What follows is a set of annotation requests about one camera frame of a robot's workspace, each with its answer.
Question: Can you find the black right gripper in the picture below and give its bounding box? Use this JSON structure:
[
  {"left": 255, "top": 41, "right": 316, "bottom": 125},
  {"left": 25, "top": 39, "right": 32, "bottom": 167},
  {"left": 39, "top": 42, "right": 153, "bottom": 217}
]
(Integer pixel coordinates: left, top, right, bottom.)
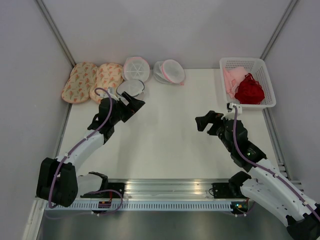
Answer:
[{"left": 195, "top": 110, "right": 236, "bottom": 153}]

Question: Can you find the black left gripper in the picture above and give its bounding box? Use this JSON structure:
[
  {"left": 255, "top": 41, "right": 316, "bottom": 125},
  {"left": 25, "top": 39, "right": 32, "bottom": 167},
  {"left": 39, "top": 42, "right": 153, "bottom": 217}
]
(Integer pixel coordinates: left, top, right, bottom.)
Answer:
[{"left": 110, "top": 92, "right": 145, "bottom": 125}]

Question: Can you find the white mesh bag blue zipper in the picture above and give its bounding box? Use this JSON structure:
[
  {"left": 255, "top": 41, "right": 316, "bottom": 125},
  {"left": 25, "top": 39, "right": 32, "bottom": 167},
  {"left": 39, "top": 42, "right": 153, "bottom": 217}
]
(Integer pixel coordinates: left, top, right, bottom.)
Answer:
[{"left": 116, "top": 79, "right": 145, "bottom": 97}]

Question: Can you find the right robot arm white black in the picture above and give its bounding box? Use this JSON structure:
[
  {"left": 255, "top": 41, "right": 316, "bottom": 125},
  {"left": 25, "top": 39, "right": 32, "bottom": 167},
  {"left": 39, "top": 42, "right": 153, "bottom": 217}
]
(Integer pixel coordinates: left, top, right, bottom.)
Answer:
[{"left": 195, "top": 109, "right": 320, "bottom": 240}]

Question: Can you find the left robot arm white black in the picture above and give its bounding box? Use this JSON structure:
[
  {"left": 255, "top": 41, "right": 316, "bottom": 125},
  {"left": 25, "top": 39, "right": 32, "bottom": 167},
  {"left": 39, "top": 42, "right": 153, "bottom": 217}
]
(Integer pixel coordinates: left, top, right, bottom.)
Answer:
[{"left": 36, "top": 92, "right": 145, "bottom": 209}]

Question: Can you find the white mesh bag pink trim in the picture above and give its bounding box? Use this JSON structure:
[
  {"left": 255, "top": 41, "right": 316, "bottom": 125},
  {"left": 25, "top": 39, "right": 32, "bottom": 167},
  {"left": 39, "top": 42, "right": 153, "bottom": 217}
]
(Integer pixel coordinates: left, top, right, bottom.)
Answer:
[{"left": 122, "top": 56, "right": 150, "bottom": 83}]

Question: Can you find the floral laundry bag inner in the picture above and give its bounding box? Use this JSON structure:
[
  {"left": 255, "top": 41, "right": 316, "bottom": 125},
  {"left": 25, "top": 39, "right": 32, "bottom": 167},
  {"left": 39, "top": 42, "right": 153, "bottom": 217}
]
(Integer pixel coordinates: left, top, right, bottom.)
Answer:
[{"left": 89, "top": 62, "right": 123, "bottom": 104}]

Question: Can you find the floral laundry bag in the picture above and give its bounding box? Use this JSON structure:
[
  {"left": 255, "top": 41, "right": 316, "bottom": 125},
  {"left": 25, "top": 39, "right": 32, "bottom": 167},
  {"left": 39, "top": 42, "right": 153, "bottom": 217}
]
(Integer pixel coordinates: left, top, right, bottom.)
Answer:
[
  {"left": 61, "top": 62, "right": 98, "bottom": 104},
  {"left": 89, "top": 62, "right": 123, "bottom": 104}
]

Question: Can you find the round mesh bag pink zipper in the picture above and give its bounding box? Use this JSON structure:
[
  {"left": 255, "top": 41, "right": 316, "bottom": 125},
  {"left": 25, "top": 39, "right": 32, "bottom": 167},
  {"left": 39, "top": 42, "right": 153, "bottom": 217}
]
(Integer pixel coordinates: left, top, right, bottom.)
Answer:
[{"left": 153, "top": 59, "right": 186, "bottom": 86}]

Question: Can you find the light pink bra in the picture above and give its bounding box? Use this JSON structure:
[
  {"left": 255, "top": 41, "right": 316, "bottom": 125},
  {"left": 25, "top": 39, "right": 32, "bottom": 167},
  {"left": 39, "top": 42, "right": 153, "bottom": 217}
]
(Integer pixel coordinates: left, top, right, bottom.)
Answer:
[{"left": 222, "top": 66, "right": 249, "bottom": 98}]

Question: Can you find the red lace bra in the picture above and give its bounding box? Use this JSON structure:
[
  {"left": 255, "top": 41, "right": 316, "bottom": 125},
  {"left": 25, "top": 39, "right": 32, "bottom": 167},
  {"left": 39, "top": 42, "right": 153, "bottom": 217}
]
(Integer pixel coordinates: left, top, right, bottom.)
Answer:
[{"left": 234, "top": 73, "right": 265, "bottom": 105}]

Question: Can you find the floral laundry bag far left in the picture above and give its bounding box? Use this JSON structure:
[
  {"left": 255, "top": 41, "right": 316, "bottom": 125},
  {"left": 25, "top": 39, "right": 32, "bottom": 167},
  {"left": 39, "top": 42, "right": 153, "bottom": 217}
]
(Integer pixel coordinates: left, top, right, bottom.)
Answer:
[{"left": 61, "top": 62, "right": 98, "bottom": 104}]

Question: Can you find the white plastic basket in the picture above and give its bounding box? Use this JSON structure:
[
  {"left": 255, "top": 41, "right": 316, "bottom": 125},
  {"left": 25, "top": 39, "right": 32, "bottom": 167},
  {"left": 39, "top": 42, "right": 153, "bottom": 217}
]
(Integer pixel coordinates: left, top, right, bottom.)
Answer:
[{"left": 219, "top": 57, "right": 276, "bottom": 110}]

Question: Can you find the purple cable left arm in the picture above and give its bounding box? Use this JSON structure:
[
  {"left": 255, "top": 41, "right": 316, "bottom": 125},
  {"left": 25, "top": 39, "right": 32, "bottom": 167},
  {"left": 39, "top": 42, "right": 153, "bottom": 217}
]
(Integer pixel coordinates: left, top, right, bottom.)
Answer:
[{"left": 46, "top": 87, "right": 124, "bottom": 220}]

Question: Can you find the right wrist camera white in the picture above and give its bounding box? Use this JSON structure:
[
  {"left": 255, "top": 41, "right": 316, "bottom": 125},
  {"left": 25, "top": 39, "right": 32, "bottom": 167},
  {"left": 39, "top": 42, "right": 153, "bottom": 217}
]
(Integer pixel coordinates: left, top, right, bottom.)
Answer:
[{"left": 226, "top": 102, "right": 243, "bottom": 116}]

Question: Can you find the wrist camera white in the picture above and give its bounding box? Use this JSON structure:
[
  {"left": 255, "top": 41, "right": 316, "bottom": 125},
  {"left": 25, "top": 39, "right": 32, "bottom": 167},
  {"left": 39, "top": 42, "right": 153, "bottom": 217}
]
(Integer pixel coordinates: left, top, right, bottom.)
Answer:
[
  {"left": 97, "top": 87, "right": 119, "bottom": 101},
  {"left": 226, "top": 102, "right": 243, "bottom": 116}
]

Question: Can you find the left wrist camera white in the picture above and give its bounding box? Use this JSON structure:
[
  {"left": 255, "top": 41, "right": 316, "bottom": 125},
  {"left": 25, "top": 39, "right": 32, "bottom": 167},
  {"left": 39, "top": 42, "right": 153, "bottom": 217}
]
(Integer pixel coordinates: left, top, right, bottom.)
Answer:
[{"left": 97, "top": 87, "right": 119, "bottom": 101}]

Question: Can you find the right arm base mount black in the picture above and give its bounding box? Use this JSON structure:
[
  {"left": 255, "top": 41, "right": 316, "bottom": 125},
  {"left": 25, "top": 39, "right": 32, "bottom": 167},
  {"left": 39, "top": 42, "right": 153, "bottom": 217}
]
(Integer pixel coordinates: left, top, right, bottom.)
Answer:
[{"left": 211, "top": 182, "right": 243, "bottom": 199}]

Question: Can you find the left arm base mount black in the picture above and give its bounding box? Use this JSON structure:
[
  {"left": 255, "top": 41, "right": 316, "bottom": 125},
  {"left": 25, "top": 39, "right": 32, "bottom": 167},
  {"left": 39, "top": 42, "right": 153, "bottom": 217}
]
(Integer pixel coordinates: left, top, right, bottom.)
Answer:
[{"left": 77, "top": 171, "right": 125, "bottom": 199}]

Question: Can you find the aluminium front rail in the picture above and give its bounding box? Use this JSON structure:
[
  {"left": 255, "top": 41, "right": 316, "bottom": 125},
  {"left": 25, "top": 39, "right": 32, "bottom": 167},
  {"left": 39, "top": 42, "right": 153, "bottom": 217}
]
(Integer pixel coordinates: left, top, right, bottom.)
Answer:
[{"left": 34, "top": 177, "right": 307, "bottom": 200}]

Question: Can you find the white slotted cable duct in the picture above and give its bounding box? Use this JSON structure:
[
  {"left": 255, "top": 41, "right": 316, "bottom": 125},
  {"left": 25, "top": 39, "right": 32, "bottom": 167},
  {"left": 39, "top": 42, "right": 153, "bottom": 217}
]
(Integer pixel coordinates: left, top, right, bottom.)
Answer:
[{"left": 55, "top": 200, "right": 233, "bottom": 212}]

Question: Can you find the left aluminium frame post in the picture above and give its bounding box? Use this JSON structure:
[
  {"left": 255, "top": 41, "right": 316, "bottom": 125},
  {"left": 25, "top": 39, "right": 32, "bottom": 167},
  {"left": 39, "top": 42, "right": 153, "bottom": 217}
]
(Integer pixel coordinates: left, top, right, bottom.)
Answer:
[{"left": 34, "top": 0, "right": 76, "bottom": 67}]

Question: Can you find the aluminium frame post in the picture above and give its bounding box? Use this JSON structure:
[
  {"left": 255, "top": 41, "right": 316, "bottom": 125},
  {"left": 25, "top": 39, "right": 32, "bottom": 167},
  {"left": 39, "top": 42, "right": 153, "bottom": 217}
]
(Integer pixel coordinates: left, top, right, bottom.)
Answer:
[
  {"left": 34, "top": 0, "right": 76, "bottom": 67},
  {"left": 260, "top": 0, "right": 300, "bottom": 60}
]

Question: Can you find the right aluminium frame post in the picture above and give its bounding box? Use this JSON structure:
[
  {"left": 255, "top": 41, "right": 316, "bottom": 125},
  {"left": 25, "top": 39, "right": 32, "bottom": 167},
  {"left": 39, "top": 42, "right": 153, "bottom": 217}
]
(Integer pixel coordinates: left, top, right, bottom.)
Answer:
[{"left": 260, "top": 0, "right": 300, "bottom": 60}]

